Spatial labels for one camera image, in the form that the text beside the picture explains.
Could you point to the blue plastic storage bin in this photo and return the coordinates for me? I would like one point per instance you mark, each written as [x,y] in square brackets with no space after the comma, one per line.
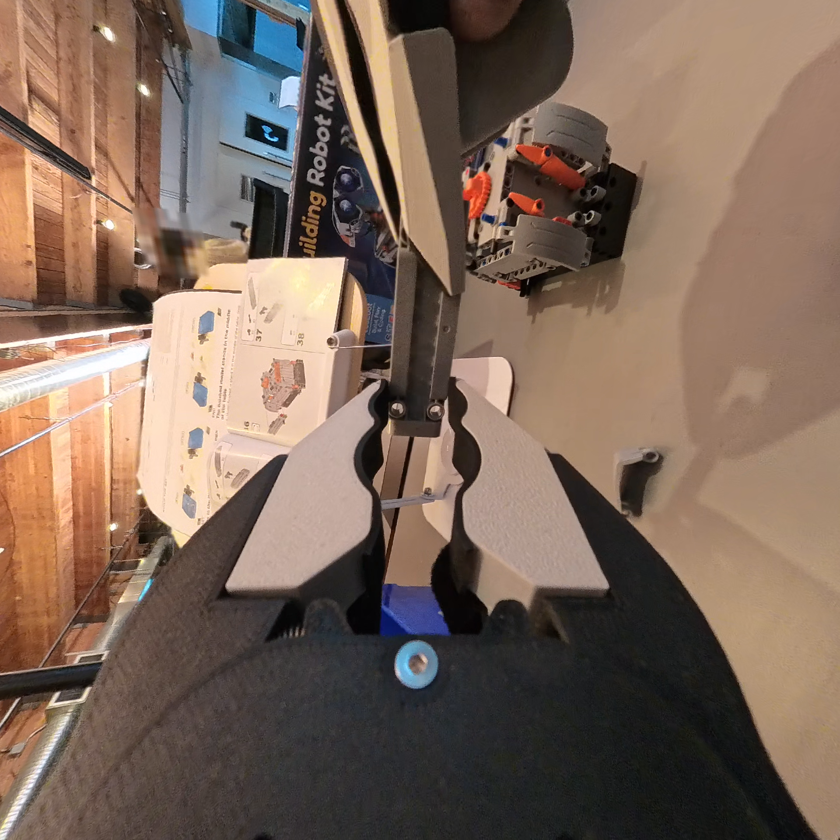
[413,610]

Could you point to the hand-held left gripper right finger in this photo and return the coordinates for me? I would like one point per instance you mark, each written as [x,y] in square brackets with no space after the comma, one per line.
[531,518]

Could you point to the grey orange toy brick model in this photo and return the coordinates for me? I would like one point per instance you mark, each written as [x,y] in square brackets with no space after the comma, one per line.
[525,190]

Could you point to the white metal board stand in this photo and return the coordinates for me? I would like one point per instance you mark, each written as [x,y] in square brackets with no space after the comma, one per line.
[485,387]

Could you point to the small black wall display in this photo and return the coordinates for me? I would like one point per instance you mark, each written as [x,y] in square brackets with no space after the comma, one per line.
[266,130]

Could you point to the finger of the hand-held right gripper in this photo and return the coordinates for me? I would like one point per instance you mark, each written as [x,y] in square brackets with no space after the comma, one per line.
[361,79]
[426,164]

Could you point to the paper instruction booklet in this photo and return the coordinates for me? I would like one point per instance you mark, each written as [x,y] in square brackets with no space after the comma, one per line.
[295,308]

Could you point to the blue toy kit box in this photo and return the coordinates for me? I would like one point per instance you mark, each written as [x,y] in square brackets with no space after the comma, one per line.
[315,164]

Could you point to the silver ventilation duct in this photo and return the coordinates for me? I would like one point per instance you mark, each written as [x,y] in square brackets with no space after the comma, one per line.
[65,374]
[39,754]

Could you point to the grey curved toy brick panel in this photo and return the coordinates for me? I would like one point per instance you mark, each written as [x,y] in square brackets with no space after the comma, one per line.
[633,459]
[571,128]
[544,239]

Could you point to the person's right hand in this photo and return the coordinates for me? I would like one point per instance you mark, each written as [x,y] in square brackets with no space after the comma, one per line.
[485,16]

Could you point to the wooden backing board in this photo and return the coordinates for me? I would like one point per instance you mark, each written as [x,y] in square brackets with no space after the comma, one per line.
[354,315]

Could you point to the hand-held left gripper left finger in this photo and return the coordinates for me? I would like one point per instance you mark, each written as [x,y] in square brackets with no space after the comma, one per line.
[302,518]

